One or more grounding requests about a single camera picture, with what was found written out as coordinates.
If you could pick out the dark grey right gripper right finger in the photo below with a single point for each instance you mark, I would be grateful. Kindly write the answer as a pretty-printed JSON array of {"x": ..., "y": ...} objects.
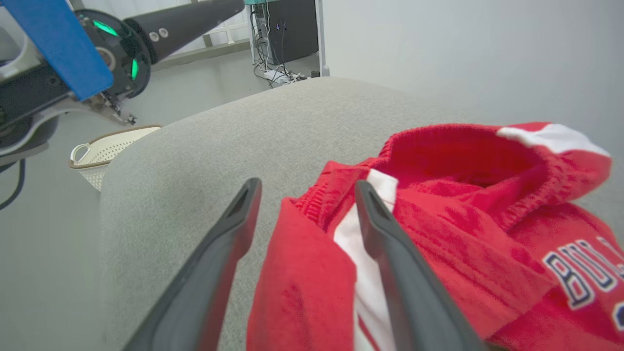
[{"x": 414, "y": 302}]

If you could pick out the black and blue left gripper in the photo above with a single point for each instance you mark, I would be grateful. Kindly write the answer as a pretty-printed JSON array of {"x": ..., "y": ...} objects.
[{"x": 63, "y": 44}]

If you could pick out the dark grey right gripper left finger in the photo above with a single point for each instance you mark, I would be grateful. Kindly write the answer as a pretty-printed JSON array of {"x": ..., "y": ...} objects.
[{"x": 195, "y": 292}]

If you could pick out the red basketball shorts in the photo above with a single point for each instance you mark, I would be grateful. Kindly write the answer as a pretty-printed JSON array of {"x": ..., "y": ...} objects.
[{"x": 487, "y": 219}]

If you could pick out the cream perforated laundry basket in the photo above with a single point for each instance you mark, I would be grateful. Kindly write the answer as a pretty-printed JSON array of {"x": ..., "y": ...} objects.
[{"x": 112, "y": 146}]

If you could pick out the white power strip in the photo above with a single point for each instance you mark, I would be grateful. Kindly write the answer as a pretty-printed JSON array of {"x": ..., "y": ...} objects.
[{"x": 275, "y": 76}]

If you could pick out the black computer tower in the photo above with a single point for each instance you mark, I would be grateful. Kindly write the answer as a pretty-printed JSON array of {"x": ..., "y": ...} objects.
[{"x": 297, "y": 29}]

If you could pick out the white rail frame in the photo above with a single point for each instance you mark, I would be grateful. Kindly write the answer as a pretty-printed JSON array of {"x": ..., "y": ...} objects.
[{"x": 229, "y": 30}]

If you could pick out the white partition post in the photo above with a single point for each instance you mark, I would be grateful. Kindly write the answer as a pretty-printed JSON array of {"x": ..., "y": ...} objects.
[{"x": 321, "y": 39}]

